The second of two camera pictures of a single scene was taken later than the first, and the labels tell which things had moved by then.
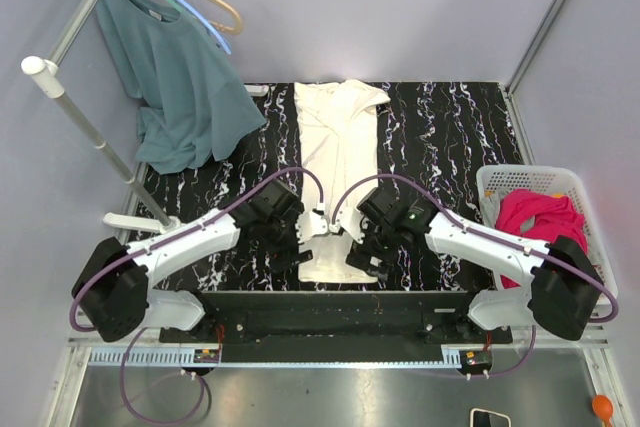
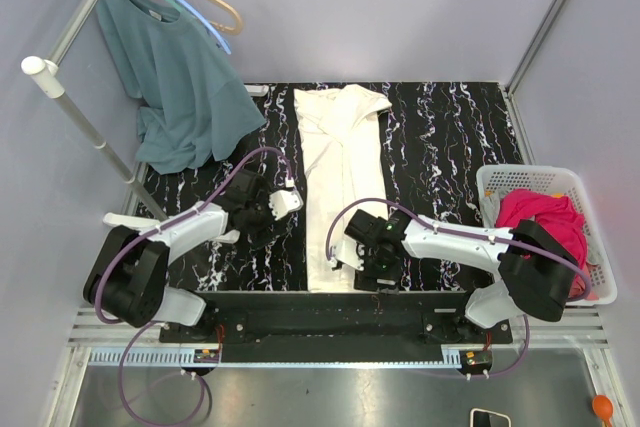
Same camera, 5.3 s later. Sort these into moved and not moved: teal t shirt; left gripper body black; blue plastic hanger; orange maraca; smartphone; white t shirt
Moved: white t shirt; left gripper body black
Not moved: orange maraca; smartphone; blue plastic hanger; teal t shirt
